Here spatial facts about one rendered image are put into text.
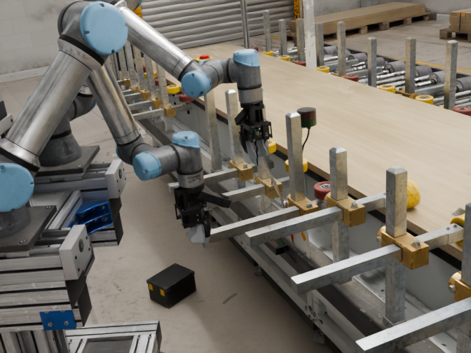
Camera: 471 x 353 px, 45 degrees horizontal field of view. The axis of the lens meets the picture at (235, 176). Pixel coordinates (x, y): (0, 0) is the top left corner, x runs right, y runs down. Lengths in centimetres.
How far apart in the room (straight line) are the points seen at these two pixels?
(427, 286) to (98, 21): 115
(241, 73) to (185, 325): 147
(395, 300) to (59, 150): 113
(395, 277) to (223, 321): 145
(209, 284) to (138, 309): 39
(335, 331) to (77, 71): 153
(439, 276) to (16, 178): 114
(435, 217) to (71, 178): 114
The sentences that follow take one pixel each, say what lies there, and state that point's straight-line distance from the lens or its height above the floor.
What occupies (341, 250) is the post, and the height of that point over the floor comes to 81.
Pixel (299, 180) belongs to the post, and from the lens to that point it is 183.
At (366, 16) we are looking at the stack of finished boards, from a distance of 1012.
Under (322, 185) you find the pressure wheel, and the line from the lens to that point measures 187.
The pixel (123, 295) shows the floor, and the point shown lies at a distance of 312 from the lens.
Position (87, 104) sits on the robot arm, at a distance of 204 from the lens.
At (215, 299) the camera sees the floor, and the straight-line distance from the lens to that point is 296.
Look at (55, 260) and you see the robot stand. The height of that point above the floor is 97.
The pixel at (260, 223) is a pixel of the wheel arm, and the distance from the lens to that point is 177.
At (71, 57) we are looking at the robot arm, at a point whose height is 145.
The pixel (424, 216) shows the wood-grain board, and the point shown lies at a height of 90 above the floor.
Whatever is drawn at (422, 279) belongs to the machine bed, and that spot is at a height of 70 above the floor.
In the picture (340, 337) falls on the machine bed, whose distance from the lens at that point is 240.
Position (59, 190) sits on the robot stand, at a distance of 199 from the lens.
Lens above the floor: 166
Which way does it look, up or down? 22 degrees down
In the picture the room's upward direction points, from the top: 6 degrees counter-clockwise
